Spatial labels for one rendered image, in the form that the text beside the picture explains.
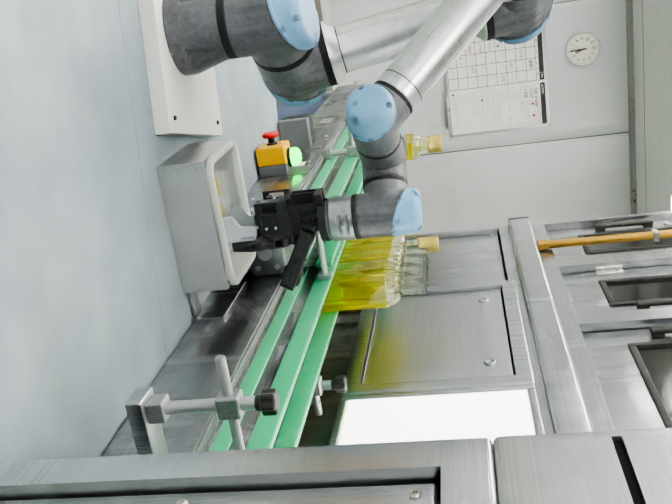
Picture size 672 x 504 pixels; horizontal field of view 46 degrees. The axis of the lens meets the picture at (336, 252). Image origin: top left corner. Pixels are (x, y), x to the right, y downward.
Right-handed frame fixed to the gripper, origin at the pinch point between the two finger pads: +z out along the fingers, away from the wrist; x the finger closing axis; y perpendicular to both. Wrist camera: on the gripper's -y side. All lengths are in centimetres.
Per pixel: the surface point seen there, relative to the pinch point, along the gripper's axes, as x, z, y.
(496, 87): -607, -73, -100
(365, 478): 74, -34, 6
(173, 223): 5.9, 4.6, 6.1
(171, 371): 24.1, 2.9, -11.1
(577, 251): -70, -69, -37
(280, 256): -12.6, -7.2, -8.7
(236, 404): 51, -16, 0
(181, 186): 5.6, 1.9, 12.1
